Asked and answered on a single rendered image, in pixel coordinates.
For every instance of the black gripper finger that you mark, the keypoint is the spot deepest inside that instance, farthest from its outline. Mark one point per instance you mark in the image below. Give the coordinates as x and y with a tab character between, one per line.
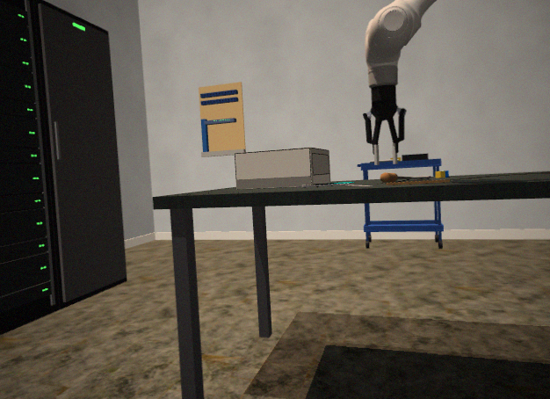
396	140
373	140

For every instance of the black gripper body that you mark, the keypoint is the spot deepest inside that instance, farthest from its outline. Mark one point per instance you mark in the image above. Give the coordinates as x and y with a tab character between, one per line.
384	96

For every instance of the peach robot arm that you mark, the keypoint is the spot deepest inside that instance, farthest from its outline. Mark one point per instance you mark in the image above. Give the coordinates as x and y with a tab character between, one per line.
391	29

